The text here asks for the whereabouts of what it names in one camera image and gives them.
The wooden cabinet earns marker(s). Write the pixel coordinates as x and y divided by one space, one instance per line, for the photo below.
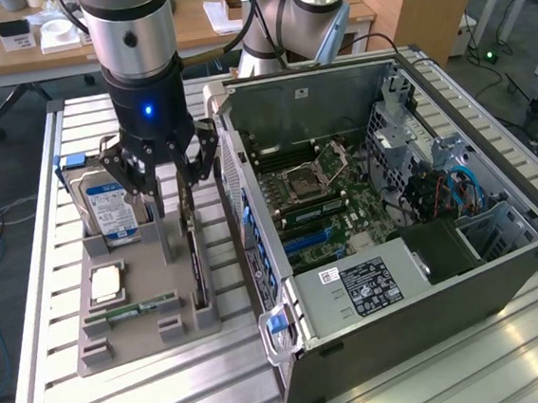
422 6

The white tape roll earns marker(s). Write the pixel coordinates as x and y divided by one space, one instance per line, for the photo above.
57 30

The metal socket cover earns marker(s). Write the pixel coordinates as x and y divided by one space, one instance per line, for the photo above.
336 157

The black chair base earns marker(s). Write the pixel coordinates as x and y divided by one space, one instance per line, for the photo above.
16 99

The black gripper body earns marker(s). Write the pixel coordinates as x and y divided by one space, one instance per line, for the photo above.
148 113

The grey open PC case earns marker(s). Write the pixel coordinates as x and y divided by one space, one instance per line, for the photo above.
452 326

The grey power supply unit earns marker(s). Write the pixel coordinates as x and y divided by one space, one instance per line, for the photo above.
377 286

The blue expansion slot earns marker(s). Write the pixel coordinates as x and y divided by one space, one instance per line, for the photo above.
309 244

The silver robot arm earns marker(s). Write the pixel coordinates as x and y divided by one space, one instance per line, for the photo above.
131 34

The device with green light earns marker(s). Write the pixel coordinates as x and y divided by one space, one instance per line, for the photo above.
490 56

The green RAM stick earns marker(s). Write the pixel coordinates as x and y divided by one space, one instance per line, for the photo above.
136 308
313 212

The silver chipset heatsink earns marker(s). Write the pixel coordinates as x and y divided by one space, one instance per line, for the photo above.
362 241

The perforated metal drive cage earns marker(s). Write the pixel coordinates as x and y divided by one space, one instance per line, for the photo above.
397 151

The black white label holder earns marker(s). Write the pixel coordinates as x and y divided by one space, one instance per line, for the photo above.
15 35

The grey parts rack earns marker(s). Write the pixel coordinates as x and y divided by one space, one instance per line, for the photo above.
144 337

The silver CPU chip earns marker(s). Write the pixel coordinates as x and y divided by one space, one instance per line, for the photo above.
105 284

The stack of papers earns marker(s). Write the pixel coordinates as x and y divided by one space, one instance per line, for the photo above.
223 17

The green motherboard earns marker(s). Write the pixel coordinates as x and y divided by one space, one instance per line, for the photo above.
347 225

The blue case release latch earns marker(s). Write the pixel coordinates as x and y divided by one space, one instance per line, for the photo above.
277 331

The metal CPU socket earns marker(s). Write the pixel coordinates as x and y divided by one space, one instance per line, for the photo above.
303 181

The green GPU with metal bracket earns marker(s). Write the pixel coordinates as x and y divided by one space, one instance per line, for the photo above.
197 265

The hard disk with blue rails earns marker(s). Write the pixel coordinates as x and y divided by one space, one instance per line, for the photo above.
107 207

